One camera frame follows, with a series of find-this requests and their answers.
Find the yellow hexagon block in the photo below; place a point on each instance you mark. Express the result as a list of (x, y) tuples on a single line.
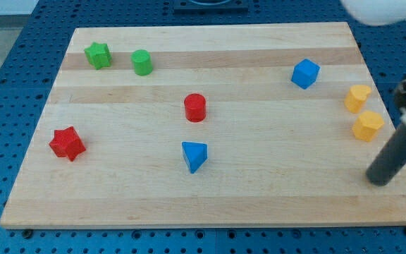
[(367, 125)]

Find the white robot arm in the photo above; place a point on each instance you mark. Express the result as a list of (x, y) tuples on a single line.
[(376, 12)]

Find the yellow heart block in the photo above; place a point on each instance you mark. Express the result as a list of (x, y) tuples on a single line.
[(356, 98)]

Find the red cylinder block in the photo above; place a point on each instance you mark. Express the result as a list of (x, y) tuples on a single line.
[(195, 107)]

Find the blue triangle block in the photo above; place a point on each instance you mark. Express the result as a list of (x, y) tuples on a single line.
[(194, 154)]

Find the wooden board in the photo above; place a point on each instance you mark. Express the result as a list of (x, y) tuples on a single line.
[(278, 155)]

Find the green cylinder block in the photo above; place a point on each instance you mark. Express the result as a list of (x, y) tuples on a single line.
[(142, 62)]

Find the blue cube block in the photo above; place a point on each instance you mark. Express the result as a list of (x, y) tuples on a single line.
[(305, 73)]

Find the green star block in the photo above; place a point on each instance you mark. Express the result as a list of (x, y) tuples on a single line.
[(98, 55)]

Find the red star block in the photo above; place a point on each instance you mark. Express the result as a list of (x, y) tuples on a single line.
[(67, 143)]

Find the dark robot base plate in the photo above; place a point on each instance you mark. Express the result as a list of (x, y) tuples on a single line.
[(212, 6)]

